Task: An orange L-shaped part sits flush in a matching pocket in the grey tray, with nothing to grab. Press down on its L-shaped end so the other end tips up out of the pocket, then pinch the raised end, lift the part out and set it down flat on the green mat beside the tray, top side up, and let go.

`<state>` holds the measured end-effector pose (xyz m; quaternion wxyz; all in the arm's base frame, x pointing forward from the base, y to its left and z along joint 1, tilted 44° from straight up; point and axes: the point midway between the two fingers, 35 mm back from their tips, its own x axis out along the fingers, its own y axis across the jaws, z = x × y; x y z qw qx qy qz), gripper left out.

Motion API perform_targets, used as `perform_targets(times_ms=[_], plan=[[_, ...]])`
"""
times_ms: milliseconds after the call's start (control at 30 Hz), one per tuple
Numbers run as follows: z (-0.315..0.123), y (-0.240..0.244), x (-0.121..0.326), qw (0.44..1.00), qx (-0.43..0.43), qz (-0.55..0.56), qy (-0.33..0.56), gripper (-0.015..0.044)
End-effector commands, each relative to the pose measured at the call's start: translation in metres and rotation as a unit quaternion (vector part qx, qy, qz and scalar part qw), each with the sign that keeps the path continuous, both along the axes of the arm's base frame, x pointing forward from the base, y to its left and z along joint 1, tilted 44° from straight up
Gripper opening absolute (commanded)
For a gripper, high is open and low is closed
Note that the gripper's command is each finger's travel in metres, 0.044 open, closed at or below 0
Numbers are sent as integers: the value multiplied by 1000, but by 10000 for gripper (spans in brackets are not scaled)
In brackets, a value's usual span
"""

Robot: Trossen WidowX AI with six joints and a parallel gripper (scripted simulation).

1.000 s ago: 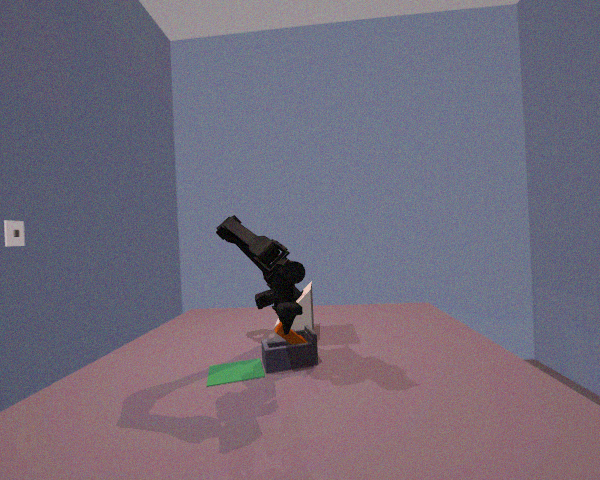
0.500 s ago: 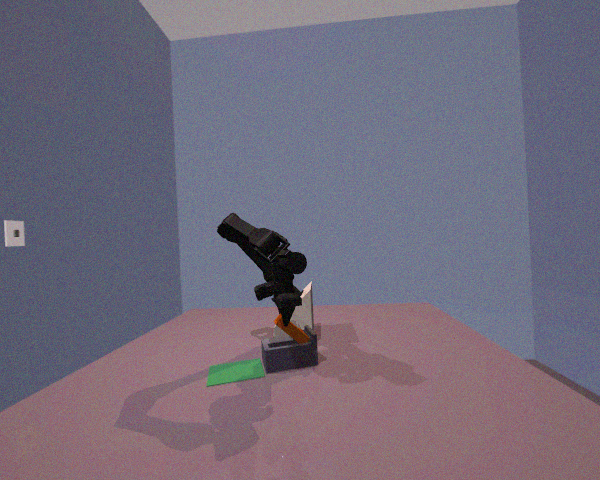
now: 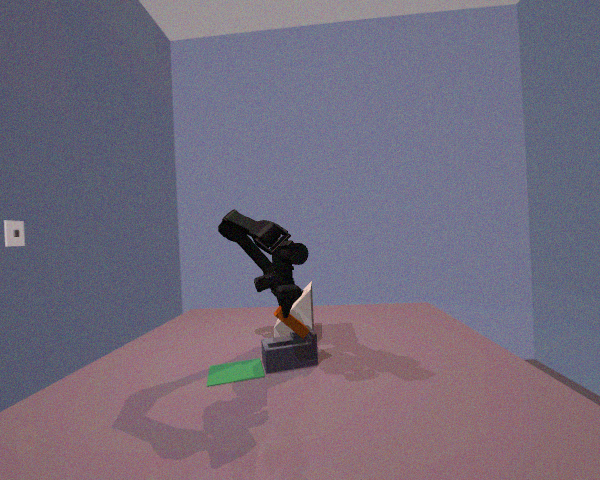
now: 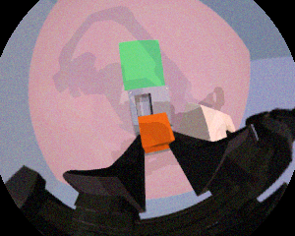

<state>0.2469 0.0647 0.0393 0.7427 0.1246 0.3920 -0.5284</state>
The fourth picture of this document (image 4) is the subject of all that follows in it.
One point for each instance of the orange block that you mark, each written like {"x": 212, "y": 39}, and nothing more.
{"x": 155, "y": 132}

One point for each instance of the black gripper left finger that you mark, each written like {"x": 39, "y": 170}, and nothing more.
{"x": 124, "y": 178}

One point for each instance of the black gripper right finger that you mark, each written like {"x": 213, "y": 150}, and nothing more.
{"x": 200, "y": 160}

